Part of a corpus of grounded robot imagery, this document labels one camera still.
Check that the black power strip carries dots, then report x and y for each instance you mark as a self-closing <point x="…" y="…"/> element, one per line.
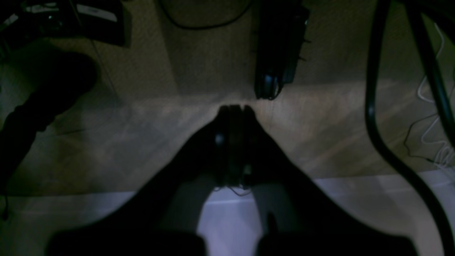
<point x="282" y="26"/>

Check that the black chair base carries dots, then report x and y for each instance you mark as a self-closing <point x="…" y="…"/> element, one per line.
<point x="74" y="75"/>

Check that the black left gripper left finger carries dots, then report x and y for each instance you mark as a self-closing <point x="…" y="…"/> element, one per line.
<point x="162" y="218"/>

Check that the black equipment box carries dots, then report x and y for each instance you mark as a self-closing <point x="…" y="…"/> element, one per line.
<point x="23" y="21"/>

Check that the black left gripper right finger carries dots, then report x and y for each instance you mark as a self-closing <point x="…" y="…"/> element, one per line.
<point x="298" y="218"/>

